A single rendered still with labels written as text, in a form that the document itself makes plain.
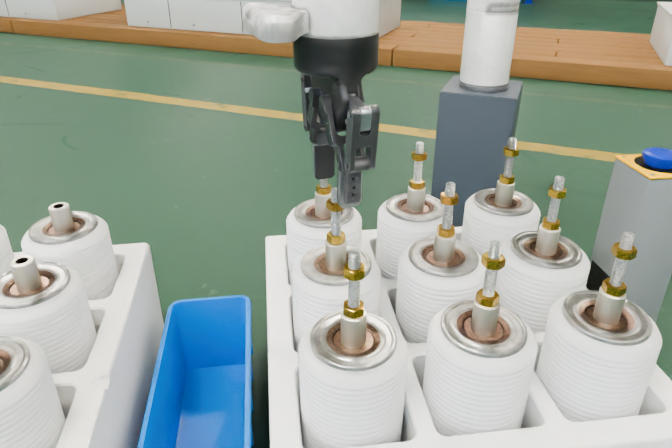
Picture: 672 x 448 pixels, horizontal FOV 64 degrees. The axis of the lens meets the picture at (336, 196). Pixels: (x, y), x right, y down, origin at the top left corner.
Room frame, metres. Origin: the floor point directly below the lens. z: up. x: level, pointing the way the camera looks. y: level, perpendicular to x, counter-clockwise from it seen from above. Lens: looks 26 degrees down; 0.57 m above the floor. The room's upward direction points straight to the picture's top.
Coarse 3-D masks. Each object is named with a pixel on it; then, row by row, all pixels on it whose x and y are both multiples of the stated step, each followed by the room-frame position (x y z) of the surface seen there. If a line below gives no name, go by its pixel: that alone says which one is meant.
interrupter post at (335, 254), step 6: (330, 246) 0.48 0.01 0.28; (336, 246) 0.48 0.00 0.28; (342, 246) 0.48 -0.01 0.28; (330, 252) 0.48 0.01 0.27; (336, 252) 0.47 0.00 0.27; (342, 252) 0.48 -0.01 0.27; (330, 258) 0.48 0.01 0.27; (336, 258) 0.47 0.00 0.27; (342, 258) 0.48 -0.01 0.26; (330, 264) 0.48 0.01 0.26; (336, 264) 0.47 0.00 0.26; (342, 264) 0.48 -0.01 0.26; (336, 270) 0.47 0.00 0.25
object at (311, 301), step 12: (372, 264) 0.49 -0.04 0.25; (300, 276) 0.47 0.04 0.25; (372, 276) 0.47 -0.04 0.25; (300, 288) 0.46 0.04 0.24; (312, 288) 0.45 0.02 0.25; (324, 288) 0.45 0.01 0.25; (336, 288) 0.45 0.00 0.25; (360, 288) 0.45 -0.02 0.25; (372, 288) 0.46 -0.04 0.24; (300, 300) 0.46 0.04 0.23; (312, 300) 0.44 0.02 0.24; (324, 300) 0.44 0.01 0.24; (336, 300) 0.44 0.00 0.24; (372, 300) 0.46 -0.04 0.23; (300, 312) 0.46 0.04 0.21; (312, 312) 0.45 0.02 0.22; (324, 312) 0.44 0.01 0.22; (372, 312) 0.46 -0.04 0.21; (300, 324) 0.46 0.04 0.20; (300, 336) 0.46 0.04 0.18
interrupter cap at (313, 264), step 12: (312, 252) 0.51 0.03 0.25; (324, 252) 0.51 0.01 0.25; (348, 252) 0.51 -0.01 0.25; (360, 252) 0.51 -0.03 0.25; (300, 264) 0.48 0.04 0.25; (312, 264) 0.48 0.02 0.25; (324, 264) 0.49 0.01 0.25; (312, 276) 0.46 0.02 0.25; (324, 276) 0.46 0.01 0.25; (336, 276) 0.46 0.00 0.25
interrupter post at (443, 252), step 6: (438, 240) 0.49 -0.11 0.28; (444, 240) 0.49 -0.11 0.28; (450, 240) 0.49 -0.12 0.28; (438, 246) 0.49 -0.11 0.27; (444, 246) 0.49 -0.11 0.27; (450, 246) 0.49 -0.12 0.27; (438, 252) 0.49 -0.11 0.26; (444, 252) 0.49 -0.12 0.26; (450, 252) 0.49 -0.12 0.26; (438, 258) 0.49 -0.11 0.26; (444, 258) 0.49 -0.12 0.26; (450, 258) 0.49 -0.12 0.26
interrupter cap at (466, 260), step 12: (420, 240) 0.53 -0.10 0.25; (432, 240) 0.53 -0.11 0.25; (456, 240) 0.53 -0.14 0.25; (408, 252) 0.51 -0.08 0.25; (420, 252) 0.51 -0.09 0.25; (432, 252) 0.51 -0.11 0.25; (456, 252) 0.51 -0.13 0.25; (468, 252) 0.51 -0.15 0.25; (420, 264) 0.48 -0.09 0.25; (432, 264) 0.48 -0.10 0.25; (444, 264) 0.49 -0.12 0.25; (456, 264) 0.48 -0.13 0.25; (468, 264) 0.48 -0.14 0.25; (444, 276) 0.46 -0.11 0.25; (456, 276) 0.46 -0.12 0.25
